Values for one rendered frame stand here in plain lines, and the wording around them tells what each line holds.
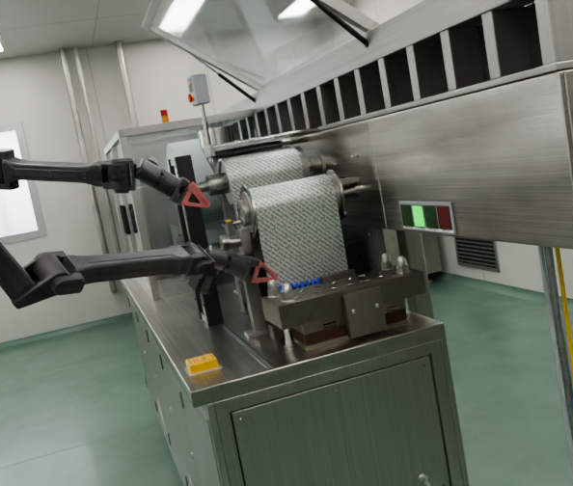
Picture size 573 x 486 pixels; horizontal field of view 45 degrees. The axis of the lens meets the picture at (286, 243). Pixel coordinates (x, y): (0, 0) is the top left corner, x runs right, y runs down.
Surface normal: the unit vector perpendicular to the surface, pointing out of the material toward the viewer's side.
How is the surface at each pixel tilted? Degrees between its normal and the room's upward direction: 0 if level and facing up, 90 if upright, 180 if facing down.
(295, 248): 90
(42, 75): 90
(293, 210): 90
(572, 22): 90
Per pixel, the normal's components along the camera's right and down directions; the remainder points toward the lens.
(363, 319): 0.30, 0.07
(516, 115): -0.94, 0.21
